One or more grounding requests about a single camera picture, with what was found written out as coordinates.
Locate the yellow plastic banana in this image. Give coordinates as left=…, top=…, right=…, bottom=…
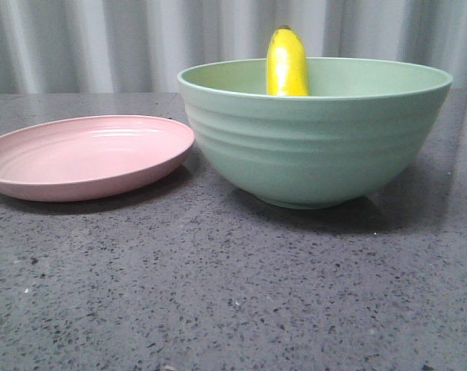
left=266, top=25, right=309, bottom=96

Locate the green ridged bowl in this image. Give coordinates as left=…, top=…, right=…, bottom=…
left=178, top=57, right=452, bottom=209

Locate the pink ridged plate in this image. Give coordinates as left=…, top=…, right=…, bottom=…
left=0, top=115, right=194, bottom=202

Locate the white pleated curtain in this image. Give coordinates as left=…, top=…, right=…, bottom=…
left=0, top=1, right=467, bottom=94

